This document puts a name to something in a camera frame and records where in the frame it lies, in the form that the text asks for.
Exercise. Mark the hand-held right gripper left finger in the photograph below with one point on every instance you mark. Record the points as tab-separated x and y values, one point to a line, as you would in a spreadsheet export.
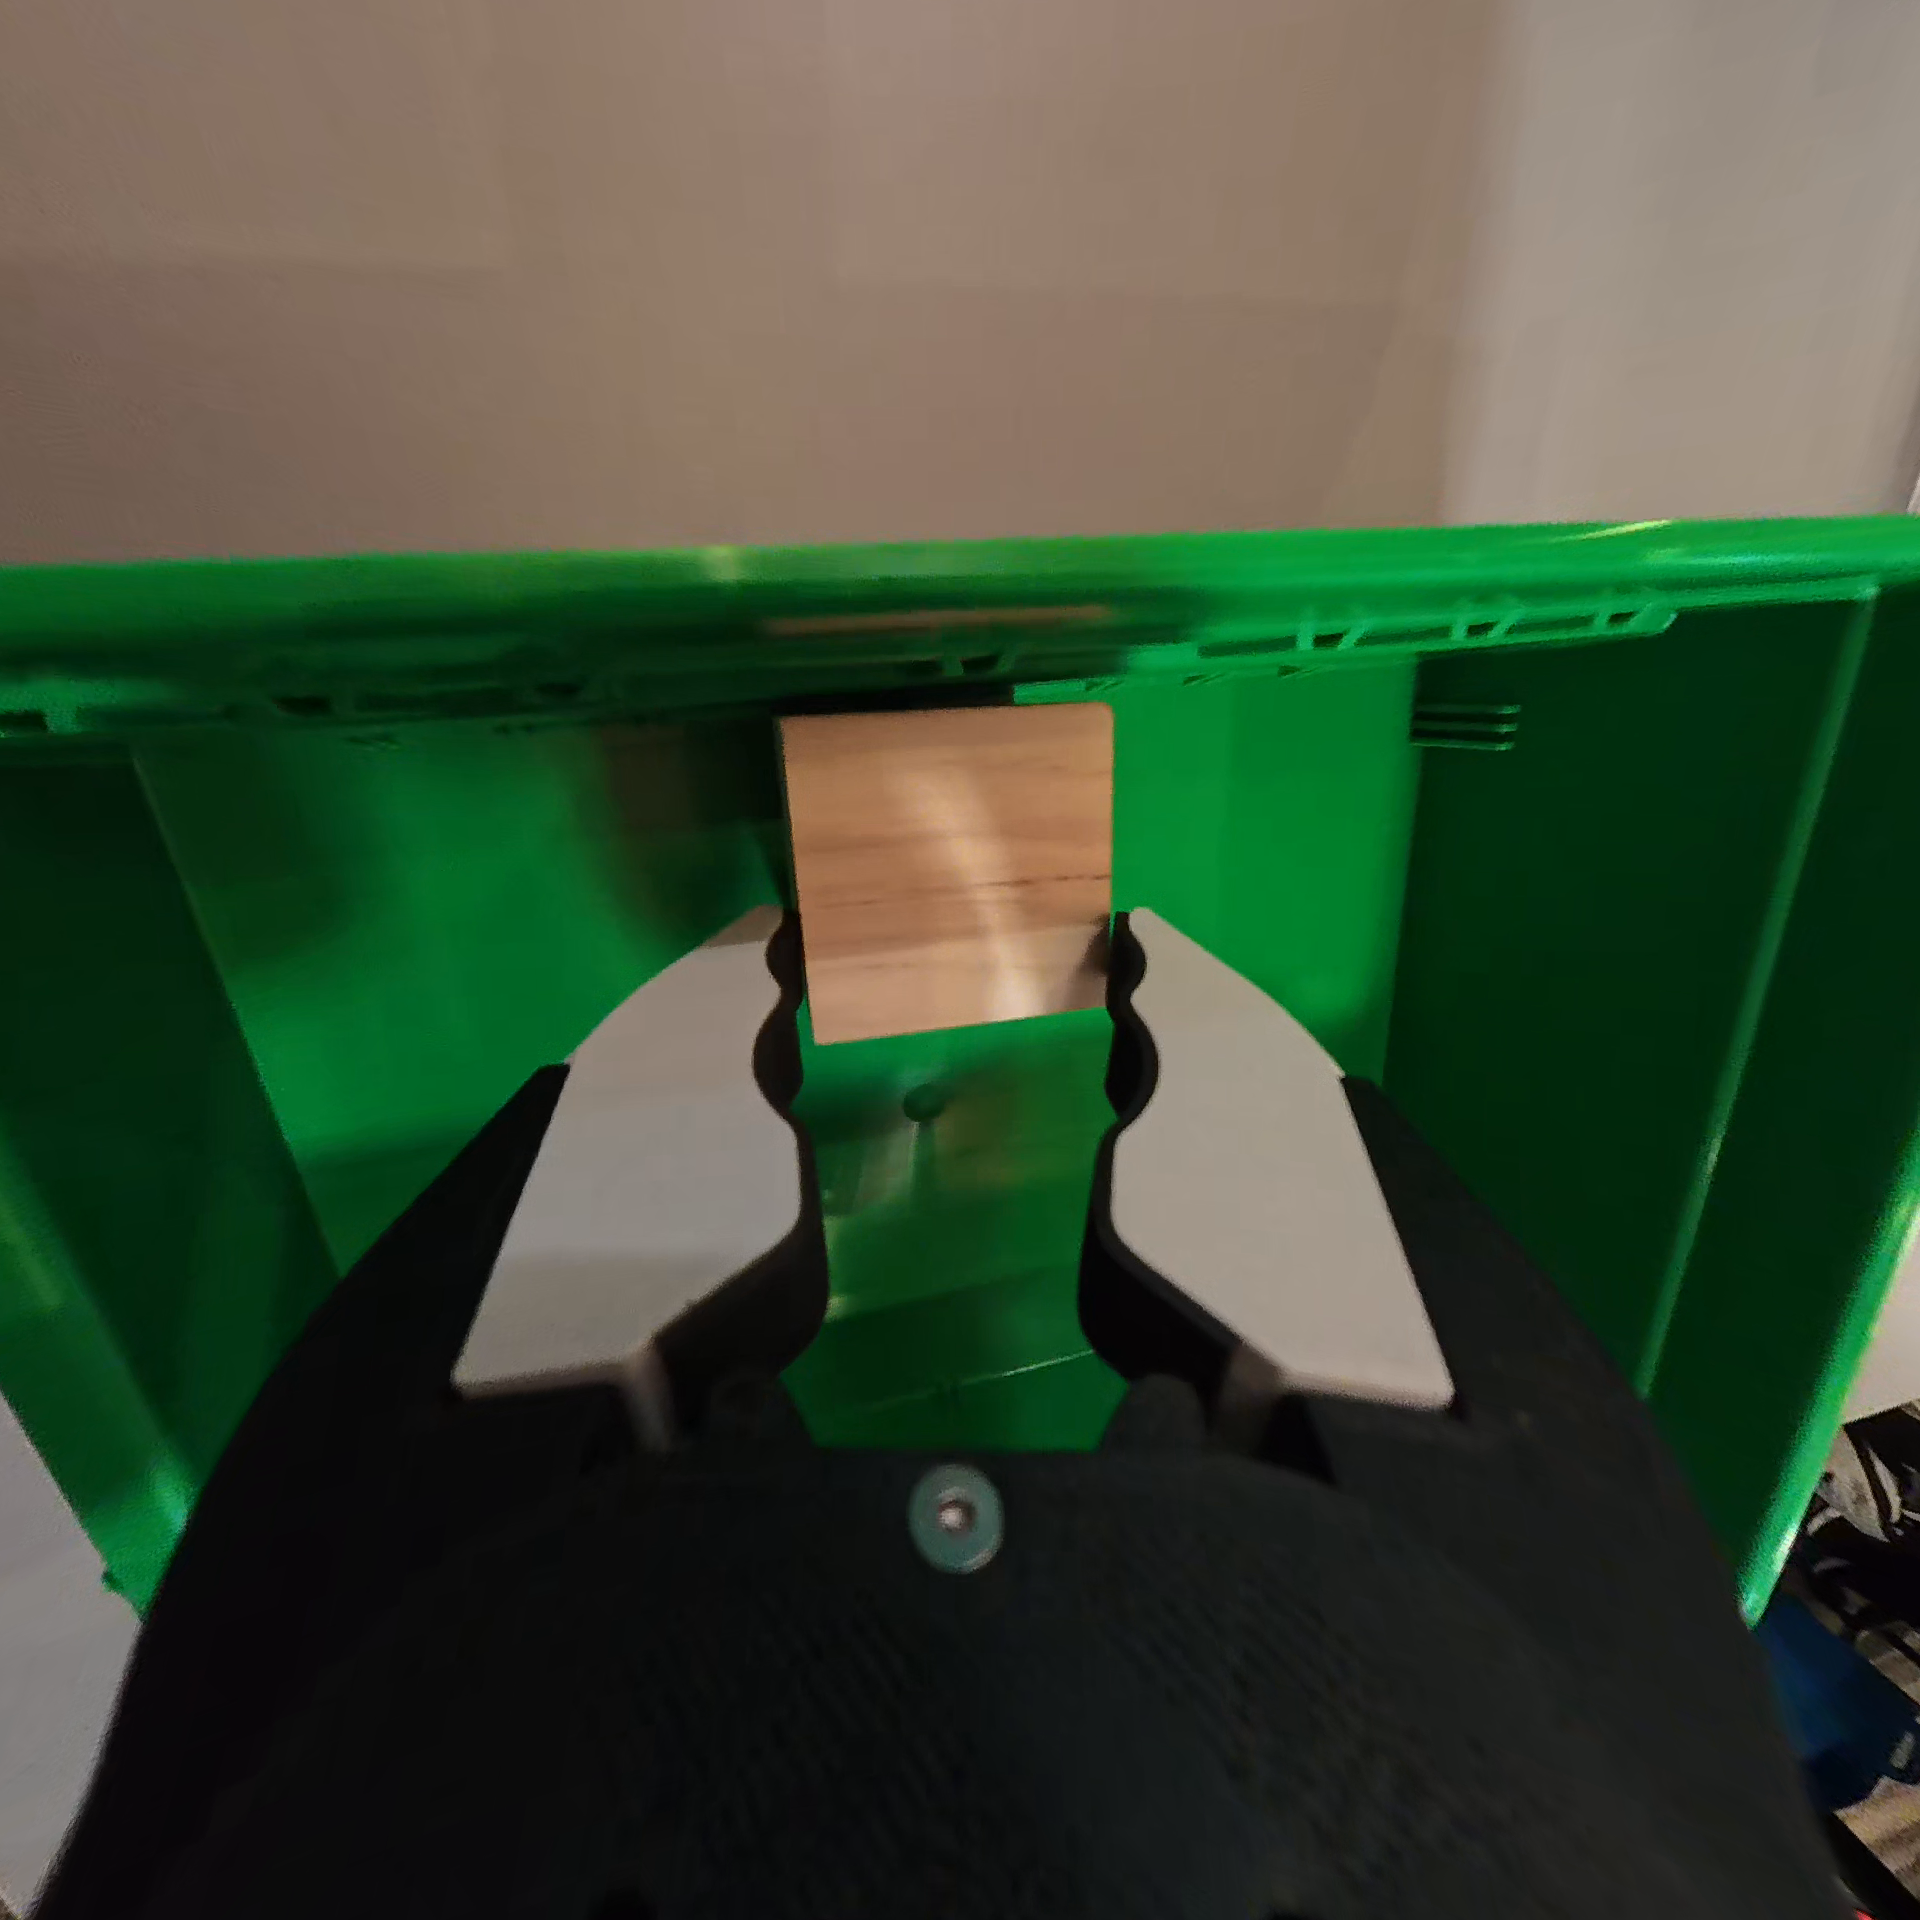
661	1171

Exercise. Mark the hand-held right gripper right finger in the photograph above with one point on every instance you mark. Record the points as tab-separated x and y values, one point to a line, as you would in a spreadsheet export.
1260	1171

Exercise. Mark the green plastic bin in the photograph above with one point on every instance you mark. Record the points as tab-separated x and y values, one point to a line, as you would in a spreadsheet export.
1576	974

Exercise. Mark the large wooden cube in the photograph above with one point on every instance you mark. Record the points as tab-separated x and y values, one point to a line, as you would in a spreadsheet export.
944	838

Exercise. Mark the dark bag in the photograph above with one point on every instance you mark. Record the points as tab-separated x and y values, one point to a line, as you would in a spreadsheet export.
1876	1500

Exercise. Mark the blue object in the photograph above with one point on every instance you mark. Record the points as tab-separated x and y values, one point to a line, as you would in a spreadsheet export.
1800	1693

